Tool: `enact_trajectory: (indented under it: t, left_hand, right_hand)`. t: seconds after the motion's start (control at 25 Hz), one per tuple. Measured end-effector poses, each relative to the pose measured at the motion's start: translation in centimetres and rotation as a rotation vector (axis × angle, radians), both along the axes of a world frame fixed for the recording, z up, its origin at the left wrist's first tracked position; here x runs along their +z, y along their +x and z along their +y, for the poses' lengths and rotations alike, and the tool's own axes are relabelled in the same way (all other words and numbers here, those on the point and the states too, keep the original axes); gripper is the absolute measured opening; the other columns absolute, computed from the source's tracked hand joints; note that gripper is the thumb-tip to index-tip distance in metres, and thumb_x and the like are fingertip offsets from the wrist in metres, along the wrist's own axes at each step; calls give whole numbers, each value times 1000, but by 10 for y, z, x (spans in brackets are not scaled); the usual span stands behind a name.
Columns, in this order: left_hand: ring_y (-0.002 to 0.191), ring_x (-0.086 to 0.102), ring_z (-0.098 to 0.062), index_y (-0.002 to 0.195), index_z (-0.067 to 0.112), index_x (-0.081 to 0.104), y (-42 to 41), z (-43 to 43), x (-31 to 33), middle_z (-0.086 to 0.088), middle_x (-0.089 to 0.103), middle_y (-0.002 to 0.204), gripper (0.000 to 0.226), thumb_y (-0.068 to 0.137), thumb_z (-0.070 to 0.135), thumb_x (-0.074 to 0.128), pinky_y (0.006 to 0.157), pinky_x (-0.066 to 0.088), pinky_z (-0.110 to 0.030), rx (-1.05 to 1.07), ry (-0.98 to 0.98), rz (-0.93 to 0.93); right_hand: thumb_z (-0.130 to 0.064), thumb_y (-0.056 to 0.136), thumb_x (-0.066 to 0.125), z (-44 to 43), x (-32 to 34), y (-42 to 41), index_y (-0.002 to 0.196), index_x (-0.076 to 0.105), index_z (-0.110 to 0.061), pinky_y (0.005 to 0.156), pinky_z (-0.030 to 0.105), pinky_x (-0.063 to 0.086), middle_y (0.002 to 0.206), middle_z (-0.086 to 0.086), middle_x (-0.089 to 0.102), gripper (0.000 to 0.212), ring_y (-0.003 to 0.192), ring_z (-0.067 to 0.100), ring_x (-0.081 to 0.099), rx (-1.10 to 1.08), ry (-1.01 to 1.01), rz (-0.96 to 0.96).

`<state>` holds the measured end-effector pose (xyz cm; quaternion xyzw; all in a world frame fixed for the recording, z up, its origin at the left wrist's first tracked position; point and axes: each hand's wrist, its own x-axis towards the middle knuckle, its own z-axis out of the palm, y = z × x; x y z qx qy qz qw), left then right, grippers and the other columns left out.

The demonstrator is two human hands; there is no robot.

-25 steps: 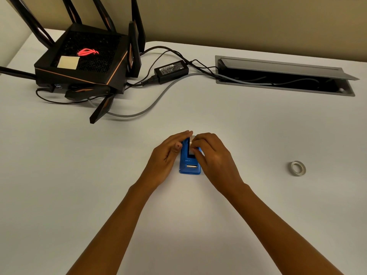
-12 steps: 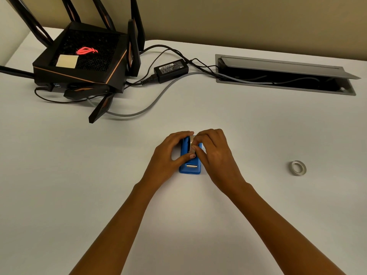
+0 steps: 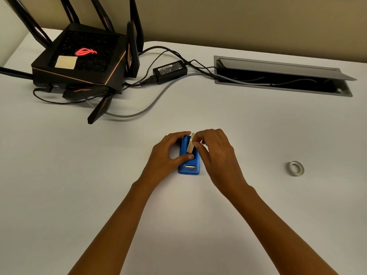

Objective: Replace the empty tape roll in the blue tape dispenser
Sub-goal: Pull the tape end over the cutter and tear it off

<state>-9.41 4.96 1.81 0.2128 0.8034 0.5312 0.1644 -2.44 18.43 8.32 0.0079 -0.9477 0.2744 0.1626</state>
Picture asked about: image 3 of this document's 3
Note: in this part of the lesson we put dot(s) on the person's left hand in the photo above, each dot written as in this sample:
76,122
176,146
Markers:
162,163

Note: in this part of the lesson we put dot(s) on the person's right hand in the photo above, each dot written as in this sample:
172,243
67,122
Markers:
219,160

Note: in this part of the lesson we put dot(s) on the person's left thumb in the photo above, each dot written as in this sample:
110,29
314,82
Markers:
185,158

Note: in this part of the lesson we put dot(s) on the person's right thumb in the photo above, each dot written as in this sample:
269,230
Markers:
200,153

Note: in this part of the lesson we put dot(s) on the blue plastic device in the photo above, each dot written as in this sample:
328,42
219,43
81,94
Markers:
187,166

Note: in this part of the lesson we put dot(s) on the beige tape strip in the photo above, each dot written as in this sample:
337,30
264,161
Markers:
190,144

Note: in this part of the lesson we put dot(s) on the person's right forearm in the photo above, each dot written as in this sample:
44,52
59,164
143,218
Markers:
275,231

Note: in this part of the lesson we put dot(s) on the person's left forearm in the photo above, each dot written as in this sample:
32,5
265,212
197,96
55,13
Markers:
114,229

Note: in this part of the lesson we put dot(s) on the black power adapter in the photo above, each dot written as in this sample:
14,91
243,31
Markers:
169,71

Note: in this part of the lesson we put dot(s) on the white tape roll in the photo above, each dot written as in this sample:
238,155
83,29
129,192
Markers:
296,168

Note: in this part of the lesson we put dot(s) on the black router with antennas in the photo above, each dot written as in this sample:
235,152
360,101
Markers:
83,60

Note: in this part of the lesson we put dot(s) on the beige square sticker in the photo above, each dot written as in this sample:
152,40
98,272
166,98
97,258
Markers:
65,62

